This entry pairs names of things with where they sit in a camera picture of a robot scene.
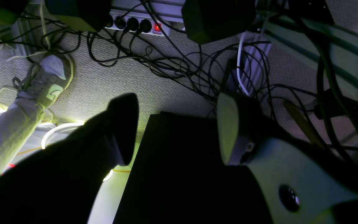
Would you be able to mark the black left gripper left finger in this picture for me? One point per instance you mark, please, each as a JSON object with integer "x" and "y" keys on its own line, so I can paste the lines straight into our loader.
{"x": 58, "y": 185}

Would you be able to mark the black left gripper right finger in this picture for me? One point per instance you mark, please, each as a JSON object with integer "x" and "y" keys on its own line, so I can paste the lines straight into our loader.
{"x": 296, "y": 179}

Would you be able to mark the white power strip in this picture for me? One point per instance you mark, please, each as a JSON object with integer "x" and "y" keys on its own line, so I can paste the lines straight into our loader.
{"x": 137, "y": 20}

